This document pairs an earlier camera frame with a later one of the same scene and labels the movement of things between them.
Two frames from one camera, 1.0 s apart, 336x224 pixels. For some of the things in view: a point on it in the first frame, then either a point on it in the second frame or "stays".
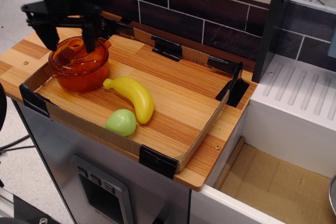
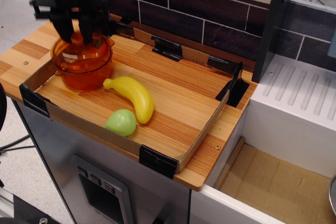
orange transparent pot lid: x=70 y=56 stays
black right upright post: x=268 y=44 stays
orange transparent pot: x=76 y=70 stays
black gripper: x=43 y=17 to x=49 y=7
